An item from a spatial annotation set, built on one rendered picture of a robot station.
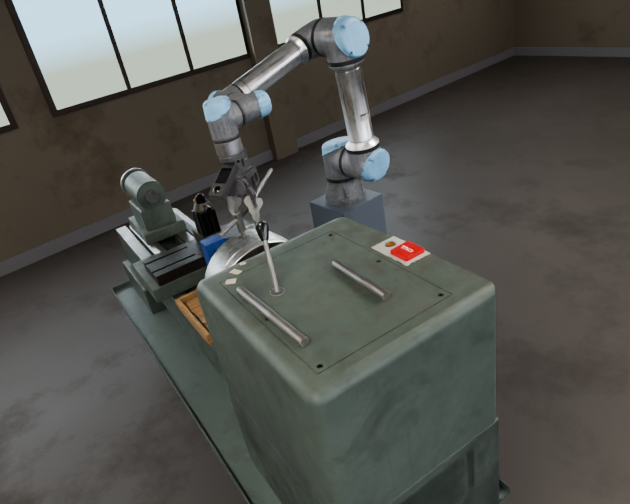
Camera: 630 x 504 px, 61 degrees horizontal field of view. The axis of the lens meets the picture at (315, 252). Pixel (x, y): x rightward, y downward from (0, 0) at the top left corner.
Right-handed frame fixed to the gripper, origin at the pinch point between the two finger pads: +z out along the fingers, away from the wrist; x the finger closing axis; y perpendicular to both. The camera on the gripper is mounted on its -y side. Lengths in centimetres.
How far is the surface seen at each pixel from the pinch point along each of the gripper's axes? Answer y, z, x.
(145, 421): 9, 126, 106
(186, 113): 297, 53, 259
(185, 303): 4, 39, 41
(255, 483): -37, 73, -2
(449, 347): -32, 10, -65
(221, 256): -10.4, 6.4, 4.4
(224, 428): -20, 73, 20
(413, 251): -10, 2, -53
